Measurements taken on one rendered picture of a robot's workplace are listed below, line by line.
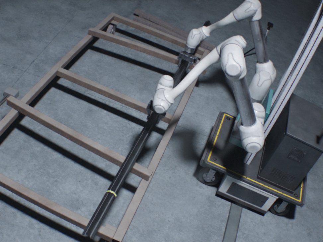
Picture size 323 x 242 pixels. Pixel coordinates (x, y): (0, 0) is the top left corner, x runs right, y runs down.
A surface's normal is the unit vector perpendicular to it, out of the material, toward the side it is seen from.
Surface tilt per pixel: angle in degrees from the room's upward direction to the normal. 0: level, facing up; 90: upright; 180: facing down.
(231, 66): 85
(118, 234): 0
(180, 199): 0
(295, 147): 90
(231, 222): 0
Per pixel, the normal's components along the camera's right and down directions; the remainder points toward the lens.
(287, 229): 0.26, -0.71
